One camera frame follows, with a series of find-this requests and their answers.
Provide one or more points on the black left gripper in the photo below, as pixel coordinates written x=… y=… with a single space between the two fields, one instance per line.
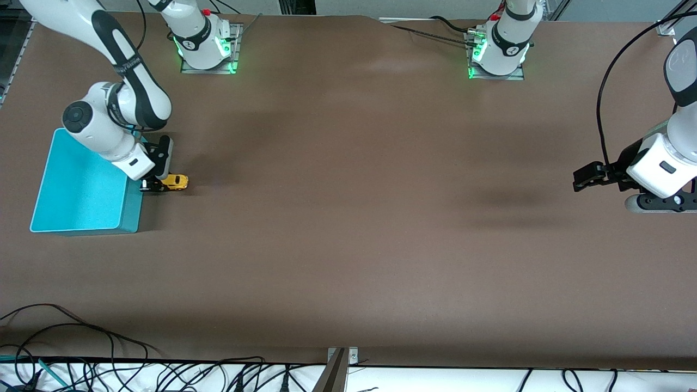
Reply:
x=616 y=169

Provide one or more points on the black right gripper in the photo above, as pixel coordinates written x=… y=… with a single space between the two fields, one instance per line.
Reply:
x=150 y=185

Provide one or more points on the yellow beetle toy car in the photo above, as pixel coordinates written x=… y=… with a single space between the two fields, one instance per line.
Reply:
x=175 y=182

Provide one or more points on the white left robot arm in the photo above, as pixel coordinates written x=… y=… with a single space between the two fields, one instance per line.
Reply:
x=512 y=38

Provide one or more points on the turquoise plastic bin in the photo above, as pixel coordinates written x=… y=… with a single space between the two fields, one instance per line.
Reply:
x=76 y=201

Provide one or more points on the black power plug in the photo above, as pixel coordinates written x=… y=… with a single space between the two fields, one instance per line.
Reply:
x=286 y=381
x=238 y=382

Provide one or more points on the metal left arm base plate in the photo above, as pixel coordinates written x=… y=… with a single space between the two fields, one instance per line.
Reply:
x=512 y=77

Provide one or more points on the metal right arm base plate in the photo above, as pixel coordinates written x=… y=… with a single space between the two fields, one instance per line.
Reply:
x=237 y=49

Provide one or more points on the small aluminium corner bracket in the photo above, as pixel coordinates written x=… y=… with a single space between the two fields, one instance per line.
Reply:
x=667 y=28

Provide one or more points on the aluminium frame rail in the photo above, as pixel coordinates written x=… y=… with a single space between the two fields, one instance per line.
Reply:
x=16 y=68

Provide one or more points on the silver table edge bracket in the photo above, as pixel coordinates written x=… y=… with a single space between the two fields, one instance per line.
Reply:
x=354 y=356

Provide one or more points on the grey metal post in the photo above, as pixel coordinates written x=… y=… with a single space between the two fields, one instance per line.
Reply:
x=333 y=378

